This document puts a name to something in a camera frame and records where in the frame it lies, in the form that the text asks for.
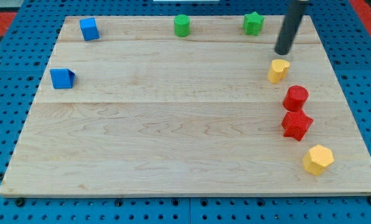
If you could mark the blue triangle block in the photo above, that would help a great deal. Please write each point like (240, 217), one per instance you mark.
(62, 78)

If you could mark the blue cube block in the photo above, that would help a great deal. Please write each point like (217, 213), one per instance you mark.
(89, 29)

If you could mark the light wooden board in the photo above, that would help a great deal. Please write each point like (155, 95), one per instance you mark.
(151, 114)

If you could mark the green cylinder block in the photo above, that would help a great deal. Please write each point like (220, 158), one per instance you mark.
(182, 25)

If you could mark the yellow heart block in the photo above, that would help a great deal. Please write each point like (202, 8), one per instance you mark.
(278, 70)

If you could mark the red star block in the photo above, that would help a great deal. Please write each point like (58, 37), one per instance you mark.
(296, 124)

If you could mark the red cylinder block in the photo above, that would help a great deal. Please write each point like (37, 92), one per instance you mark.
(295, 98)

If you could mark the green star block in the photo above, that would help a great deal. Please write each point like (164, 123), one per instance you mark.
(253, 23)

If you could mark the yellow hexagon block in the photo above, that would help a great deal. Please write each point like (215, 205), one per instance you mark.
(317, 160)

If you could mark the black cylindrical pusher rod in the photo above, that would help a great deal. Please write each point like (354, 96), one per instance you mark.
(290, 26)

